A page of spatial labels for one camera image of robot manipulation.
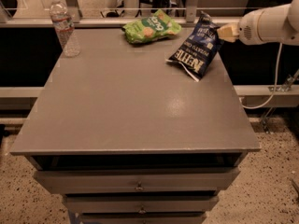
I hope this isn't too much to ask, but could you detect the bottom grey drawer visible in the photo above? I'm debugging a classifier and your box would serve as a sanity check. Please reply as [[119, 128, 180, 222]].
[[80, 213, 206, 224]]

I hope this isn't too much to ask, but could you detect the top grey drawer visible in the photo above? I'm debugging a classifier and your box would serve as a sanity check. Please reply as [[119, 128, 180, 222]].
[[34, 168, 240, 194]]

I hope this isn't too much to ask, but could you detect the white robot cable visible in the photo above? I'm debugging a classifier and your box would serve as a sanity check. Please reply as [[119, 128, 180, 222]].
[[240, 42, 284, 110]]

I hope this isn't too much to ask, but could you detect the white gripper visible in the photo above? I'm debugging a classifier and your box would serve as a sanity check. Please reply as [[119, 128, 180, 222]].
[[217, 9, 264, 46]]

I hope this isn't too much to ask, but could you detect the blue Kettle chip bag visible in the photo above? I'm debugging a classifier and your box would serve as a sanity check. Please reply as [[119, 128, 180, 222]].
[[165, 11, 224, 82]]

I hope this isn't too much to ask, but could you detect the green rice chip bag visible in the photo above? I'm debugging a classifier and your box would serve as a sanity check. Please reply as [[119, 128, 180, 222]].
[[121, 9, 181, 44]]

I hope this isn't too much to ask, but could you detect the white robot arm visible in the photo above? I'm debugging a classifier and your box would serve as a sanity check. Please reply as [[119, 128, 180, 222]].
[[217, 0, 299, 46]]

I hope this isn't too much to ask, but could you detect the middle grey drawer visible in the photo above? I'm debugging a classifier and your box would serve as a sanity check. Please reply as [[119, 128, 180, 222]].
[[63, 195, 219, 214]]

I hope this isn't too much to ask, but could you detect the grey drawer cabinet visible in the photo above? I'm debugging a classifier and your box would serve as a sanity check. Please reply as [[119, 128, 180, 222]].
[[9, 27, 262, 224]]

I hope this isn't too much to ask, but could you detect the metal railing frame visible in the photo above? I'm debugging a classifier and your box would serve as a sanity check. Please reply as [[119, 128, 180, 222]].
[[0, 0, 299, 30]]

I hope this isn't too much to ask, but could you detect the grey drawer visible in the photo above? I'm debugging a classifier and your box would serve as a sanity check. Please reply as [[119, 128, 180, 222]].
[[34, 168, 240, 194], [80, 213, 206, 224], [63, 195, 219, 214]]

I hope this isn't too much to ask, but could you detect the clear plastic water bottle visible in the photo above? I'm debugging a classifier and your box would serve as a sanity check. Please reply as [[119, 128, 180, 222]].
[[50, 0, 80, 57]]

